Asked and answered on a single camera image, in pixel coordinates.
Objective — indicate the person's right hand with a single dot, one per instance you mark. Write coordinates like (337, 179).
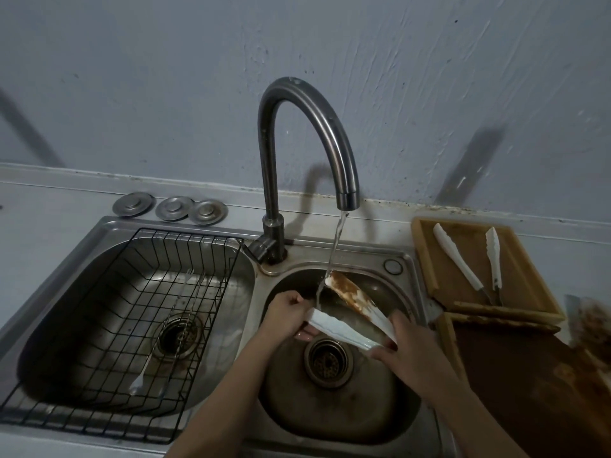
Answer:
(417, 352)

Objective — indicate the person's left hand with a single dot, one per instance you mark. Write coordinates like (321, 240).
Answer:
(282, 315)

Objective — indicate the person's left thumb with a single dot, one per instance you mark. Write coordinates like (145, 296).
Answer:
(299, 301)

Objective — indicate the person's right thumb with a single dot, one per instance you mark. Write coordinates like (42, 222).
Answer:
(400, 324)

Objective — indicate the stained white plastic tongs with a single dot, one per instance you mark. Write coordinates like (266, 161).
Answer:
(351, 296)

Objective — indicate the person's left forearm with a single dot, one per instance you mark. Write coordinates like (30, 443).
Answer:
(224, 405)

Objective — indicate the person's right forearm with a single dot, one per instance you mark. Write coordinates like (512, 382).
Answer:
(477, 424)

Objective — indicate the round metal sink hole cap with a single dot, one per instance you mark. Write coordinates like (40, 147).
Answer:
(393, 267)

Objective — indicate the metal drain strainer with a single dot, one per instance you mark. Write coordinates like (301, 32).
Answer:
(177, 336)
(329, 363)

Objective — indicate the clean white plastic tongs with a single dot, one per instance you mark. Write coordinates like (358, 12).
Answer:
(460, 262)

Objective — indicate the dark stained wooden tray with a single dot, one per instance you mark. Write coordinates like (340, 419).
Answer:
(515, 376)

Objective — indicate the round metal sink plug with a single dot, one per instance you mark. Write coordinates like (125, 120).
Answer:
(173, 208)
(208, 212)
(133, 204)

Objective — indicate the light wooden tray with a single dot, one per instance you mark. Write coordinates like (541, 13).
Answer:
(520, 276)

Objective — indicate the curved steel faucet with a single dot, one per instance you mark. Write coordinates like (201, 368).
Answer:
(329, 133)

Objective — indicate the stainless steel double sink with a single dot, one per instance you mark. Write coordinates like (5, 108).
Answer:
(86, 290)

